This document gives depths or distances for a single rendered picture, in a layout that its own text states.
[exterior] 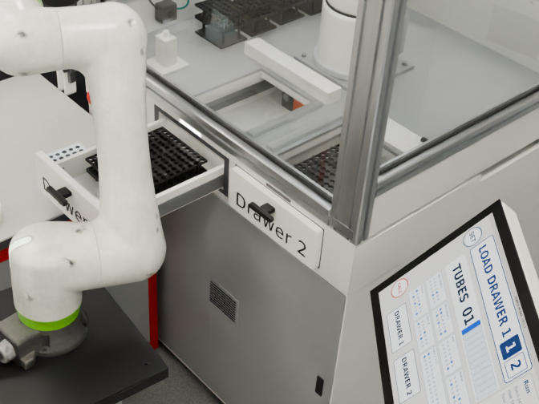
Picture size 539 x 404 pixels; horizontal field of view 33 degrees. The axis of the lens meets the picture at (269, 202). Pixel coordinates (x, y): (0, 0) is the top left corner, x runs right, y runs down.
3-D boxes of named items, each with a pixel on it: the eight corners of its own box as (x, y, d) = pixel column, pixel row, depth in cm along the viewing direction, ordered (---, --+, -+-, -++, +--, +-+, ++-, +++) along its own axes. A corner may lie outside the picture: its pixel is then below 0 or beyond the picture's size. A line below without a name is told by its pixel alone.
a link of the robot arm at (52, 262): (101, 323, 178) (100, 252, 166) (19, 337, 173) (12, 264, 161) (88, 277, 187) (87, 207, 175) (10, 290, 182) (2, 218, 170)
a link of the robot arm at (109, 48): (176, 284, 175) (152, 0, 161) (91, 299, 170) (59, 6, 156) (160, 265, 187) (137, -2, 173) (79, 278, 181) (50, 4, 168)
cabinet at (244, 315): (316, 513, 245) (350, 300, 195) (101, 299, 302) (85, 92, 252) (527, 347, 297) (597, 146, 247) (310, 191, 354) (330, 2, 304)
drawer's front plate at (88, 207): (107, 255, 199) (105, 216, 192) (38, 189, 215) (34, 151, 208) (114, 252, 200) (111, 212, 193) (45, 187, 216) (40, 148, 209)
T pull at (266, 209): (270, 224, 198) (270, 219, 197) (248, 207, 202) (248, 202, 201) (282, 218, 200) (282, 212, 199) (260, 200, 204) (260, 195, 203)
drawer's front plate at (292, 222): (313, 271, 198) (318, 232, 192) (228, 204, 215) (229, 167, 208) (318, 268, 199) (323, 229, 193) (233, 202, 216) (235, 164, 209)
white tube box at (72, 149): (54, 186, 226) (52, 174, 223) (37, 169, 230) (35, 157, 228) (97, 169, 232) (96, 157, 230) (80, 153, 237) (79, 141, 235)
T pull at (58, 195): (63, 208, 198) (63, 203, 197) (46, 191, 202) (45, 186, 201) (78, 201, 200) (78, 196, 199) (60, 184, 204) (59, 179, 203)
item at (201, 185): (110, 242, 200) (108, 220, 196) (48, 185, 214) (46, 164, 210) (249, 175, 222) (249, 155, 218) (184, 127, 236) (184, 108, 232)
